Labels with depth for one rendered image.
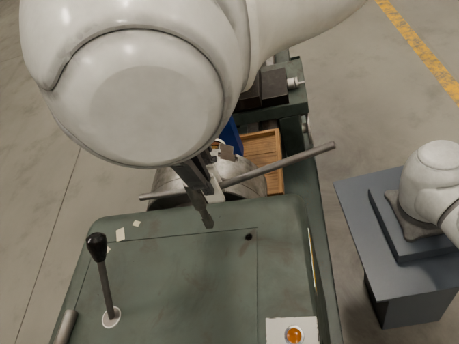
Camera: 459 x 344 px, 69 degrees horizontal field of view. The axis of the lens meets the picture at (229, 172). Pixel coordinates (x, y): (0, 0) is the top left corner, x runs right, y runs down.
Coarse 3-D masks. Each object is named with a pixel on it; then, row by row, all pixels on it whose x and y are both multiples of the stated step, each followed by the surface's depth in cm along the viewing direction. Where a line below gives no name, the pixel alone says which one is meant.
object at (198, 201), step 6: (186, 186) 54; (192, 192) 55; (192, 198) 56; (198, 198) 56; (198, 204) 57; (204, 204) 57; (198, 210) 58; (204, 210) 58; (204, 216) 59; (210, 216) 61; (204, 222) 60; (210, 222) 60; (210, 228) 61
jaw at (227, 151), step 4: (220, 144) 86; (224, 144) 86; (216, 148) 91; (220, 148) 85; (224, 148) 86; (228, 148) 86; (232, 148) 87; (224, 152) 83; (228, 152) 85; (232, 152) 86; (220, 156) 82; (224, 156) 82; (228, 156) 82; (232, 156) 83; (232, 160) 82; (236, 160) 83
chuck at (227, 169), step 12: (240, 156) 83; (168, 168) 82; (216, 168) 78; (228, 168) 79; (240, 168) 81; (252, 168) 84; (156, 180) 84; (168, 180) 79; (252, 180) 82; (264, 180) 88; (264, 192) 85
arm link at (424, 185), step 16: (432, 144) 84; (448, 144) 82; (416, 160) 84; (432, 160) 80; (448, 160) 79; (416, 176) 84; (432, 176) 80; (448, 176) 78; (400, 192) 94; (416, 192) 86; (432, 192) 82; (448, 192) 79; (416, 208) 89; (432, 208) 83
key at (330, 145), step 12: (324, 144) 47; (300, 156) 48; (312, 156) 48; (264, 168) 51; (276, 168) 50; (228, 180) 53; (240, 180) 53; (156, 192) 57; (168, 192) 56; (180, 192) 56
